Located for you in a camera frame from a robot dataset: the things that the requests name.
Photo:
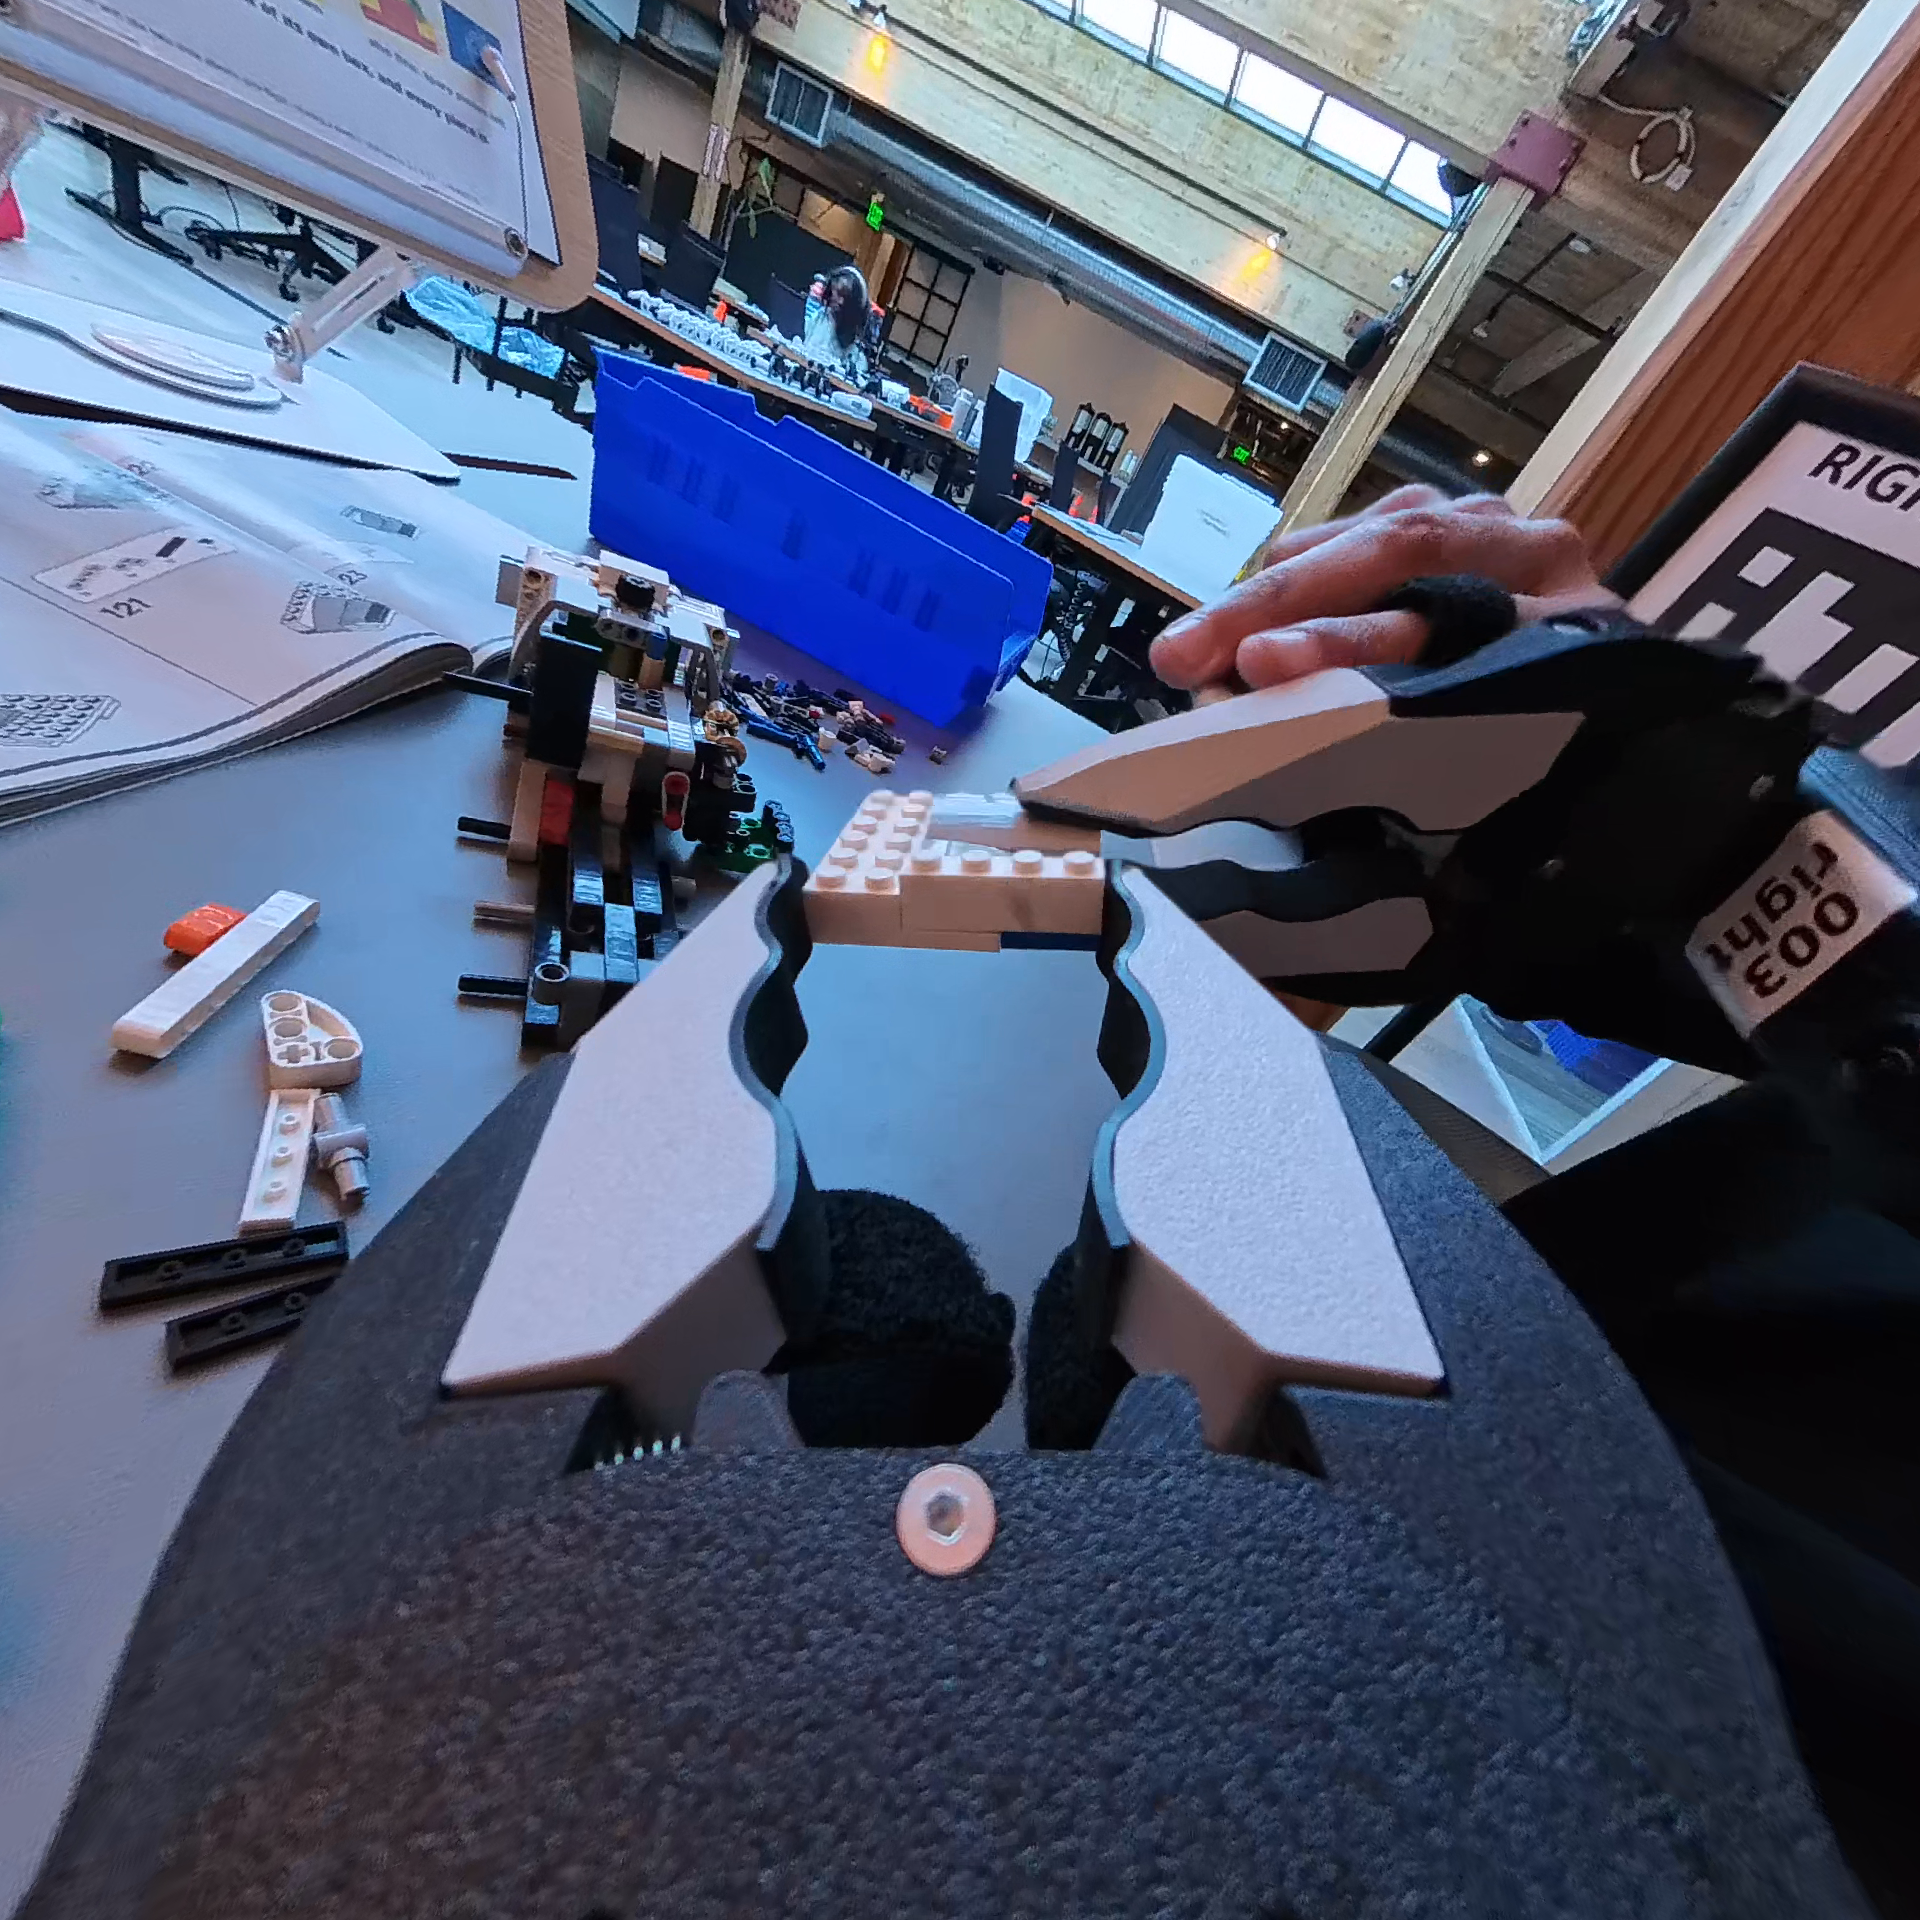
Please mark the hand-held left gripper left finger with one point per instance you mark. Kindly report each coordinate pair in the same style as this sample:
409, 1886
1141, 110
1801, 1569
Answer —
629, 1170

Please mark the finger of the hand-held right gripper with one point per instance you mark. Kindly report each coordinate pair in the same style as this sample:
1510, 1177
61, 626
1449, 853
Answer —
1277, 914
1277, 743

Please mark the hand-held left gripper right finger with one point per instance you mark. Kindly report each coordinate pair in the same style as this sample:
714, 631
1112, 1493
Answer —
1277, 1201

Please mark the small grey toy tile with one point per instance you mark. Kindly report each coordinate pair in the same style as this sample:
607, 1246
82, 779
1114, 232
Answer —
984, 819

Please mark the white toy brick plate assembly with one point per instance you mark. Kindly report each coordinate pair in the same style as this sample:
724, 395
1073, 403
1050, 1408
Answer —
932, 907

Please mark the toy truck chassis model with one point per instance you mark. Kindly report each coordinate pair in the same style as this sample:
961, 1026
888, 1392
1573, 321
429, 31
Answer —
629, 779

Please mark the black narrow toy plate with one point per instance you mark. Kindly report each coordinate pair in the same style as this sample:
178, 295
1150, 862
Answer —
225, 1265
248, 1323

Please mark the person's right hand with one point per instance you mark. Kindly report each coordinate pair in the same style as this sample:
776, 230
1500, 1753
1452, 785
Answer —
1350, 586

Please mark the white top desk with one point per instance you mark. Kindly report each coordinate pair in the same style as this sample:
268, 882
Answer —
1110, 539

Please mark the black framed tag poster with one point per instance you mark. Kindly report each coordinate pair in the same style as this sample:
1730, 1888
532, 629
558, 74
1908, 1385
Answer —
1799, 600

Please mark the grey toy pin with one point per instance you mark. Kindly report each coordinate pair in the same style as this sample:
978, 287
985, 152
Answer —
341, 1149

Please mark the white curved toy panel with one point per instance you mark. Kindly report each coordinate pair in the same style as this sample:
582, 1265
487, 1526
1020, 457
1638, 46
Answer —
312, 1040

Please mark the white narrow toy plate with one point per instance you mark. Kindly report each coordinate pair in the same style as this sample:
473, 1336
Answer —
282, 1161

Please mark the white holed toy beam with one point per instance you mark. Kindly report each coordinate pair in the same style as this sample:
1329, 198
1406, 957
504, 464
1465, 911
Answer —
217, 974

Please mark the pile of small toy pieces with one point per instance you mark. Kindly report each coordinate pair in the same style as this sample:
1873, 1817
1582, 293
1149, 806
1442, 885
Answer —
818, 728

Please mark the small orange toy piece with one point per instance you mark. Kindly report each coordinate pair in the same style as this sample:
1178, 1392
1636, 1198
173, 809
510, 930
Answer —
201, 930

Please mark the blue plastic bin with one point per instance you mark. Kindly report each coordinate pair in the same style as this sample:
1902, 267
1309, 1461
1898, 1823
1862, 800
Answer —
809, 569

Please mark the background work tables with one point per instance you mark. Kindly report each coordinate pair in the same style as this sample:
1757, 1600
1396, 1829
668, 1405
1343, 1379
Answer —
839, 389

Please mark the building instruction booklet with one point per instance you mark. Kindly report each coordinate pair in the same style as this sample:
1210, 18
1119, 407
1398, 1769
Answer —
196, 600

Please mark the wooden document stand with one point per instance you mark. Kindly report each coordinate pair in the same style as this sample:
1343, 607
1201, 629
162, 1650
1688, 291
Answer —
225, 345

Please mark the printed instruction sheet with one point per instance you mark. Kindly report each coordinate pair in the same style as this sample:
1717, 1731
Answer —
345, 89

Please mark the wooden support post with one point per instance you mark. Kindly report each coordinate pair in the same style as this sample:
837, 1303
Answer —
1396, 345

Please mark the metal air duct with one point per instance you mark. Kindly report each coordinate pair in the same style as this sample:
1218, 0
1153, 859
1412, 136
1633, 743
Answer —
1050, 254

